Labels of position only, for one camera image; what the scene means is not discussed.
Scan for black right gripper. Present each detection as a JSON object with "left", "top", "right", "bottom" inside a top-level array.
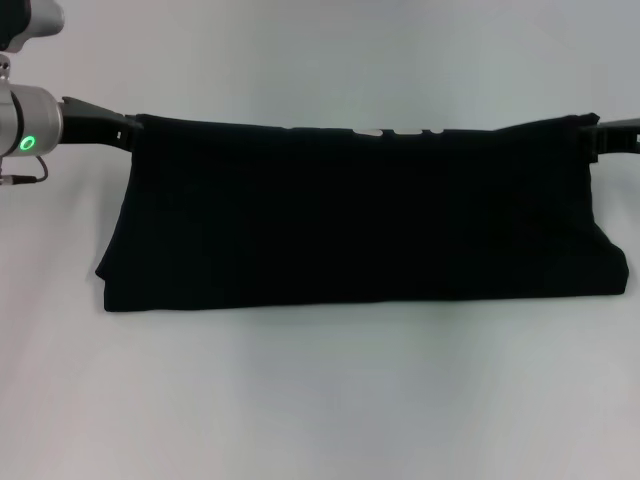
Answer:
[{"left": 574, "top": 117, "right": 640, "bottom": 164}]

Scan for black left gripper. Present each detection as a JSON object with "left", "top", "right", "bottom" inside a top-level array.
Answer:
[{"left": 58, "top": 96, "right": 147, "bottom": 153}]

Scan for black shirt with FREE print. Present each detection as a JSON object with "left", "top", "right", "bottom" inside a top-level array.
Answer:
[{"left": 94, "top": 112, "right": 630, "bottom": 314}]

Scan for left gripper cable with plug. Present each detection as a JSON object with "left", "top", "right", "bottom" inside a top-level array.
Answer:
[{"left": 0, "top": 155, "right": 49, "bottom": 186}]

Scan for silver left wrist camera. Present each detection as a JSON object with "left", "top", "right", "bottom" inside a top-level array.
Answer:
[{"left": 0, "top": 0, "right": 66, "bottom": 84}]

